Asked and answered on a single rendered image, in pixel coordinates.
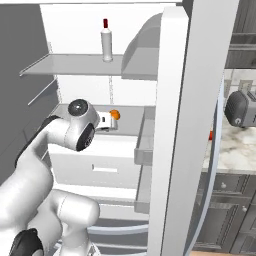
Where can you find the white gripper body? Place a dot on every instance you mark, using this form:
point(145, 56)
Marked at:
point(113, 124)

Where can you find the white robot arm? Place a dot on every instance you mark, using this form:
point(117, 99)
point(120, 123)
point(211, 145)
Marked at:
point(36, 173)

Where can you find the orange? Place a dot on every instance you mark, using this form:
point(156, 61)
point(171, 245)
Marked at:
point(115, 114)

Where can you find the grey fridge shelf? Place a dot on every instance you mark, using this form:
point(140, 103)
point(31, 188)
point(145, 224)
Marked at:
point(130, 120)

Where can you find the white fridge drawer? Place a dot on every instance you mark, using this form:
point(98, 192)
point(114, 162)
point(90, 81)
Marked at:
point(110, 153)

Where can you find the glass fridge shelf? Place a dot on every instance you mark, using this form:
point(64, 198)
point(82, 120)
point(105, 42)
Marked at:
point(73, 65)

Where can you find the white open fridge door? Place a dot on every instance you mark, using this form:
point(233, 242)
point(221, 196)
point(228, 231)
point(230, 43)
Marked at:
point(186, 133)

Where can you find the white liquor bottle red cap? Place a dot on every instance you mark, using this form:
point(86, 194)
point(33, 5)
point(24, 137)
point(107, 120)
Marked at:
point(107, 43)

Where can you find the red tomato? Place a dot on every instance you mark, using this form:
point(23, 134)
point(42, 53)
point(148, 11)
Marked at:
point(210, 135)

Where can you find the white fridge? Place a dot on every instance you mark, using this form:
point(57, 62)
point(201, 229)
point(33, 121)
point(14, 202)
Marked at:
point(80, 30)

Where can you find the clear grey door bin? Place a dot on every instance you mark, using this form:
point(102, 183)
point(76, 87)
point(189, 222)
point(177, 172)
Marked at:
point(144, 193)
point(145, 146)

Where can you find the rounded grey door compartment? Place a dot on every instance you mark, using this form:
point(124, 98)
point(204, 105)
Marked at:
point(143, 53)

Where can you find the round silver drawer knob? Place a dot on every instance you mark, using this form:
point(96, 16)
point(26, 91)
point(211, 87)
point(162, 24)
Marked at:
point(223, 184)

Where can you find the grey cupboard drawer front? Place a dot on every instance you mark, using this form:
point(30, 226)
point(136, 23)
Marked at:
point(230, 184)

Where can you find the grey cupboard door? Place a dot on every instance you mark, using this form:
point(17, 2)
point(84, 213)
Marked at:
point(223, 223)

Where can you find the round silver door knob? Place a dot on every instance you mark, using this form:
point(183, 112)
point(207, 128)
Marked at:
point(244, 209)

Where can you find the grey wall socket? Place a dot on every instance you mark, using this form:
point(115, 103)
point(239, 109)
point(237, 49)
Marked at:
point(245, 86)
point(227, 87)

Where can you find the grey wall cupboards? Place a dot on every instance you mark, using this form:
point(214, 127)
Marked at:
point(243, 36)

